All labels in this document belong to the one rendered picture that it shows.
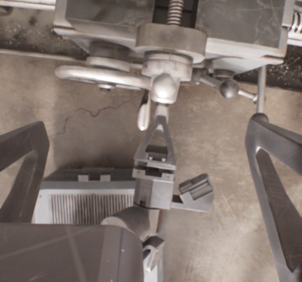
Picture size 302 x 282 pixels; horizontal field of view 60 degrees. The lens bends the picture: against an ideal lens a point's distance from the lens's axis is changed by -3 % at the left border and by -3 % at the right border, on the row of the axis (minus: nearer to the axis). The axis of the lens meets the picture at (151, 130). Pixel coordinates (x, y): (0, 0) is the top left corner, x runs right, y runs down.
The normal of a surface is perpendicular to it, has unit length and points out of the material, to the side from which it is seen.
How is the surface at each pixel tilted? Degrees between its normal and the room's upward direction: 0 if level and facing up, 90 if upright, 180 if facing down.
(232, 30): 0
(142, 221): 67
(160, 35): 0
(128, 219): 79
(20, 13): 0
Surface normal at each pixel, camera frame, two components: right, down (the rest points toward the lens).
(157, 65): -0.36, 0.04
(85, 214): 0.00, 0.10
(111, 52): 0.22, 0.13
